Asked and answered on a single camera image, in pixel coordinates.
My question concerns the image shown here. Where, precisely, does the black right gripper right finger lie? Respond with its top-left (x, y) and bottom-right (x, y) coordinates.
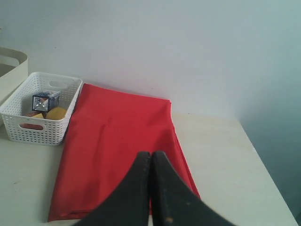
top-left (151, 151), bottom-right (233, 226)

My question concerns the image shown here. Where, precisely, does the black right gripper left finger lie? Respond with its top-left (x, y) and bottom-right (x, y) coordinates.
top-left (75, 152), bottom-right (151, 226)

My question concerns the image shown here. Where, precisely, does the red tablecloth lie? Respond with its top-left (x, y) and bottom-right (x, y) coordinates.
top-left (48, 84), bottom-right (198, 221)

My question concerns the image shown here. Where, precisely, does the yellow lemon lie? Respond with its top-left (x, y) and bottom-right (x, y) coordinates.
top-left (46, 107), bottom-right (67, 120)

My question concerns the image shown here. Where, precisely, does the red toy sausage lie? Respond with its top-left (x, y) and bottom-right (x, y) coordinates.
top-left (19, 112), bottom-right (43, 130)

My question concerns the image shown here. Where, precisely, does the yellow cheese wedge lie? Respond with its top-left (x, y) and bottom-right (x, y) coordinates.
top-left (31, 113), bottom-right (44, 119)

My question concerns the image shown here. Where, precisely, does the blue white milk carton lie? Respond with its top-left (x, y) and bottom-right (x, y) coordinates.
top-left (32, 90), bottom-right (61, 113)

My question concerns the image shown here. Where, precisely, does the white perforated plastic basket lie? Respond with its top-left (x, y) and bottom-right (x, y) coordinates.
top-left (0, 72), bottom-right (83, 145)

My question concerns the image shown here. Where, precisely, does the cream plastic storage bin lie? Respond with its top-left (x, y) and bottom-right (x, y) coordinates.
top-left (0, 47), bottom-right (28, 105)

